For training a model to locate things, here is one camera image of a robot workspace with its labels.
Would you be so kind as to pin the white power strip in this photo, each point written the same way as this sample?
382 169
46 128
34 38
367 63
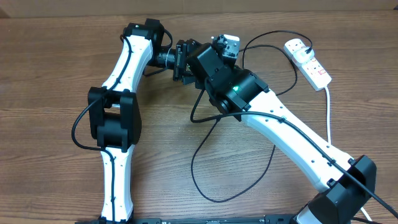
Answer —
313 71

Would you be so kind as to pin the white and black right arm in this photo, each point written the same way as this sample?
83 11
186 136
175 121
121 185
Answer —
344 184

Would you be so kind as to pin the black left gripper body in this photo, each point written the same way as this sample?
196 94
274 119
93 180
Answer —
180 61

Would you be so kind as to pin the white charger plug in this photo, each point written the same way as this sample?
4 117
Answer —
303 55

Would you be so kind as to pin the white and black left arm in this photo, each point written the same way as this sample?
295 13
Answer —
115 120

